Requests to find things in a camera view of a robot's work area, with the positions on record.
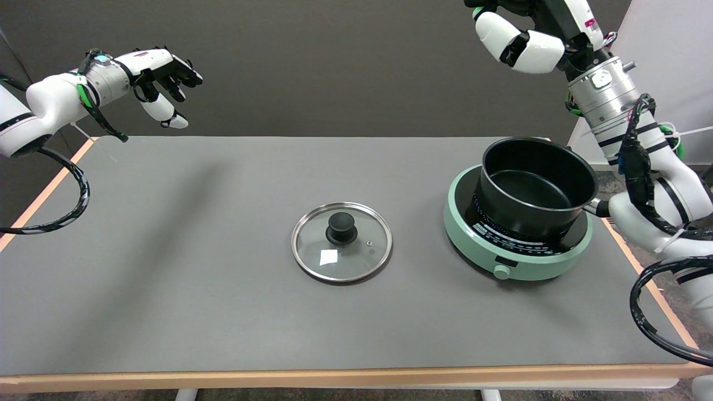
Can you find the black wrapped left arm cable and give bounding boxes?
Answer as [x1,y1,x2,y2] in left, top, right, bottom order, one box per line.
[0,146,91,234]

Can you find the glass lid with black knob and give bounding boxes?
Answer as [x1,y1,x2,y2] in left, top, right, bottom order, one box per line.
[291,202,393,283]

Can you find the black wrapped right arm cable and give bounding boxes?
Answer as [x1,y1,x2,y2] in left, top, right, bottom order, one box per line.
[618,94,713,368]

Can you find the black green left wrist cable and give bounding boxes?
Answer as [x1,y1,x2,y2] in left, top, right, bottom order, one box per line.
[76,49,129,143]

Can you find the grey table mat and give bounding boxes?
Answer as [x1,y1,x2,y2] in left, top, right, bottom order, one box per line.
[0,136,692,376]

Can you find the black wrapped arm cable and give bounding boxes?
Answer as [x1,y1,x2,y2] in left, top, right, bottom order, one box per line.
[618,94,713,368]
[0,146,91,234]

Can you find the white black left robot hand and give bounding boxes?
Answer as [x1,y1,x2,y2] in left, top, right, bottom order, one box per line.
[114,46,204,130]

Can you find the green round induction cooker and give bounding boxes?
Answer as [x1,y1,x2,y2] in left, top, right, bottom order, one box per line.
[443,164,594,281]

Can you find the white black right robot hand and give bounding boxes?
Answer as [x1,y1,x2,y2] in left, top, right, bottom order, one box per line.
[465,0,616,79]

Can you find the black pot with long handle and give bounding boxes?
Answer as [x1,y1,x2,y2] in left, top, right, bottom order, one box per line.
[473,137,611,241]

